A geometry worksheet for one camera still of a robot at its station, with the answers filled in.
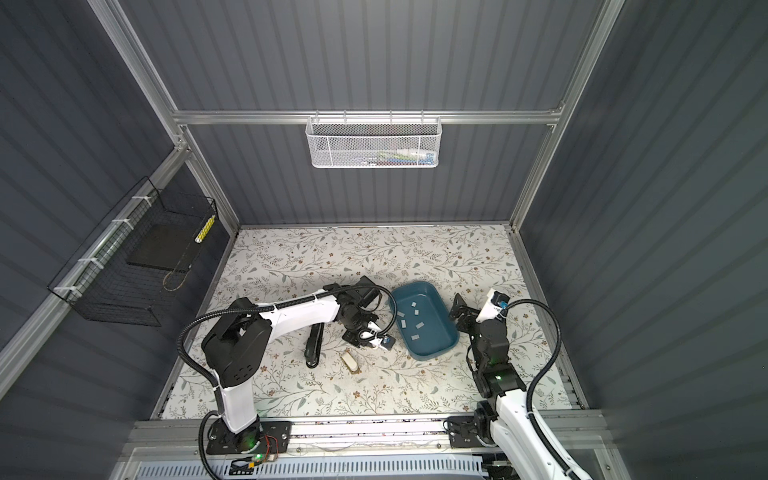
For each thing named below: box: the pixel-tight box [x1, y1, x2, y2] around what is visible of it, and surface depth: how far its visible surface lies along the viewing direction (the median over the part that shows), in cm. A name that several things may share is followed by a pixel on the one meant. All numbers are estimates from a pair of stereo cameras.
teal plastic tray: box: [392, 281, 459, 361], surface depth 96 cm
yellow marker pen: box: [194, 214, 216, 244], surface depth 83 cm
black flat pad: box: [126, 224, 198, 273], surface depth 77 cm
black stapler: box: [305, 322, 325, 368], surface depth 86 cm
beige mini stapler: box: [342, 352, 359, 373], surface depth 85 cm
